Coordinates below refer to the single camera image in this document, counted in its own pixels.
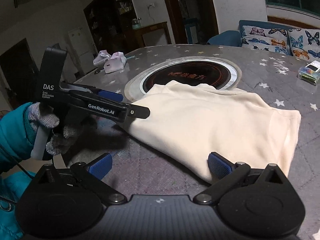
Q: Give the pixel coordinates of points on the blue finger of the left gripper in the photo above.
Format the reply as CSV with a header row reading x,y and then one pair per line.
x,y
91,89
136,111

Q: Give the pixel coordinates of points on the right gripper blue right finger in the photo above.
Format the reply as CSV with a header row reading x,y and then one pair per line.
x,y
230,176

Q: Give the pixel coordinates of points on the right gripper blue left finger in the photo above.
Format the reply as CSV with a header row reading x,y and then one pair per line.
x,y
91,176

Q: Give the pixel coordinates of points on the cream sweatshirt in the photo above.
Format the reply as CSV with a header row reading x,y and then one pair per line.
x,y
188,123

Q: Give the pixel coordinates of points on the left grey knit gloved hand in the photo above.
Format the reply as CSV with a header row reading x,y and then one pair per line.
x,y
49,135

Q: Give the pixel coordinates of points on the pink tissue packet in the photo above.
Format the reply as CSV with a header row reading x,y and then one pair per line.
x,y
110,63

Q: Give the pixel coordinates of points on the white refrigerator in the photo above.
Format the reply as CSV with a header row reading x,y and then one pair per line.
x,y
81,50

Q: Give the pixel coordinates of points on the teal jacket sleeve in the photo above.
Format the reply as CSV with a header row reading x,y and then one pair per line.
x,y
17,141

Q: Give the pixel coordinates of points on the wooden side table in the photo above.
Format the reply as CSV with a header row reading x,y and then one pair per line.
x,y
152,35

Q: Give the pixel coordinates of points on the glass kettle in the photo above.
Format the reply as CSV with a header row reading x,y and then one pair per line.
x,y
136,23

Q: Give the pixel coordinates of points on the dark wooden shelf cabinet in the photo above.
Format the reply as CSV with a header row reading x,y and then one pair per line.
x,y
110,24

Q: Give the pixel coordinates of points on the round induction hotplate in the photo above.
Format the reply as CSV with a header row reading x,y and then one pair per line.
x,y
190,70

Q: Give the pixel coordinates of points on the dark wooden doorway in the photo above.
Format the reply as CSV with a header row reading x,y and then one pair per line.
x,y
192,21

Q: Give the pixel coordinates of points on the blue corner sofa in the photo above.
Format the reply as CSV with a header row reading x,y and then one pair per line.
x,y
233,37

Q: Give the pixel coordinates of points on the clear box of coloured items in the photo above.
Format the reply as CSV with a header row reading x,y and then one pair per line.
x,y
306,75

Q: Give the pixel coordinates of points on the white remote control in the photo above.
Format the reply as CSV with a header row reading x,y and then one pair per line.
x,y
314,66

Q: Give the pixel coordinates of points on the left butterfly pillow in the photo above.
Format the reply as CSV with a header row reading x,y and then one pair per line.
x,y
274,39

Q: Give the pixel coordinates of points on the butterfly pillow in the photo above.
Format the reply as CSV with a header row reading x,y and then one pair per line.
x,y
274,39
304,43

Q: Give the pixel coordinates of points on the right butterfly pillow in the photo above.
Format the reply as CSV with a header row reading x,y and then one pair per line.
x,y
304,43

